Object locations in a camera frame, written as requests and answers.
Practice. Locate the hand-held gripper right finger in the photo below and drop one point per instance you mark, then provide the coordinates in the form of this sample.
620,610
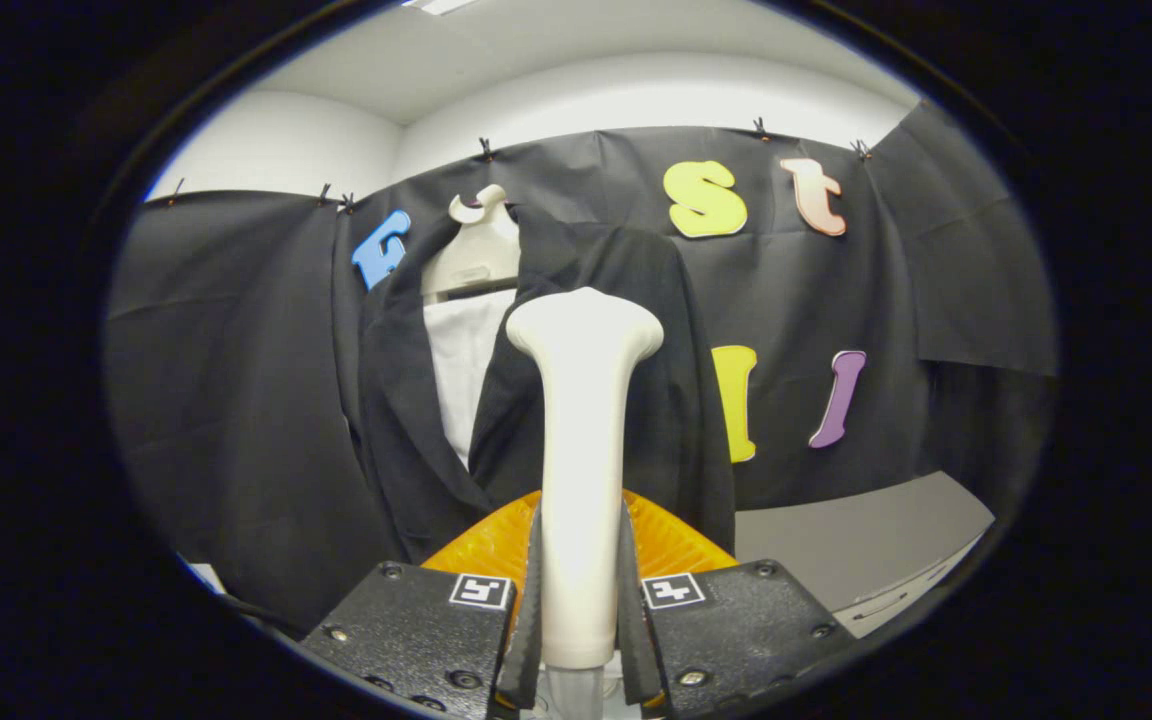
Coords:
633,650

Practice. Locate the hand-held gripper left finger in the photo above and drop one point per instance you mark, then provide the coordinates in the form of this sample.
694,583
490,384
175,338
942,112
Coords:
526,650

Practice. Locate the white garment steamer head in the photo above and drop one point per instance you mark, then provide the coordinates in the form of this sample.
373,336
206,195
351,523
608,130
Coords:
581,450

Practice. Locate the black suit jacket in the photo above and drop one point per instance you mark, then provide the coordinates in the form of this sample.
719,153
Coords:
676,400

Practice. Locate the white shirt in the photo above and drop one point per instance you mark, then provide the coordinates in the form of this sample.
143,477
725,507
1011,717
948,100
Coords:
456,370

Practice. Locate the white clothes hanger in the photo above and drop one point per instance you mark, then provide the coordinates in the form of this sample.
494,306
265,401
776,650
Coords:
481,255

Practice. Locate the grey cabinet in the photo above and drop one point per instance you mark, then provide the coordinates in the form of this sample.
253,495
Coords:
856,540

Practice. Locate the white paper sheet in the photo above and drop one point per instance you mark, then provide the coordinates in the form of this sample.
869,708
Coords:
204,578

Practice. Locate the black backdrop cloth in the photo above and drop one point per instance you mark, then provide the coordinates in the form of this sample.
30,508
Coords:
236,400

